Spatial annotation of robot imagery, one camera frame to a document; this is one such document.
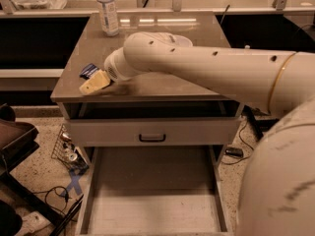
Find grey drawer cabinet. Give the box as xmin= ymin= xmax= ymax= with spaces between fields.
xmin=50 ymin=11 xmax=255 ymax=236

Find dark brown chair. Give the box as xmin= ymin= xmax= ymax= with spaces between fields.
xmin=0 ymin=103 xmax=63 ymax=236

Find black tripod leg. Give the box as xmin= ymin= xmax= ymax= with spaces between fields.
xmin=244 ymin=106 xmax=264 ymax=141

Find black cable on floor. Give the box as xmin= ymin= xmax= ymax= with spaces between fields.
xmin=220 ymin=116 xmax=256 ymax=166

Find clear plastic water bottle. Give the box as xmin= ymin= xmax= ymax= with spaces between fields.
xmin=96 ymin=0 xmax=119 ymax=36

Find blue tape cross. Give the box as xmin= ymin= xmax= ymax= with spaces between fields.
xmin=66 ymin=170 xmax=85 ymax=196

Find white power strip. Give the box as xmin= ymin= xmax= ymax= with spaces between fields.
xmin=15 ymin=211 xmax=50 ymax=236

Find blue rxbar blueberry bar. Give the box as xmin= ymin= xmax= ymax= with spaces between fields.
xmin=80 ymin=63 xmax=98 ymax=80

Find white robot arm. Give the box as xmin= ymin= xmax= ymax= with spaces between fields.
xmin=80 ymin=32 xmax=315 ymax=236

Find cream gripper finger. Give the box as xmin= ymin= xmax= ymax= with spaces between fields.
xmin=79 ymin=70 xmax=110 ymax=95

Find closed grey top drawer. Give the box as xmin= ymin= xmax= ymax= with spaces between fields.
xmin=64 ymin=117 xmax=240 ymax=148

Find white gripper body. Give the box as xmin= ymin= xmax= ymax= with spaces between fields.
xmin=104 ymin=47 xmax=144 ymax=82

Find open grey middle drawer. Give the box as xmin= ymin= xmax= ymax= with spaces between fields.
xmin=75 ymin=146 xmax=233 ymax=236

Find black power adapter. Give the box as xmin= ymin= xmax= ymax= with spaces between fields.
xmin=225 ymin=147 xmax=243 ymax=158

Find wire basket with items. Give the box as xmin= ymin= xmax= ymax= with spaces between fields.
xmin=51 ymin=126 xmax=89 ymax=175

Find white ceramic bowl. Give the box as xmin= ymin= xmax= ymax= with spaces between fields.
xmin=166 ymin=33 xmax=193 ymax=47

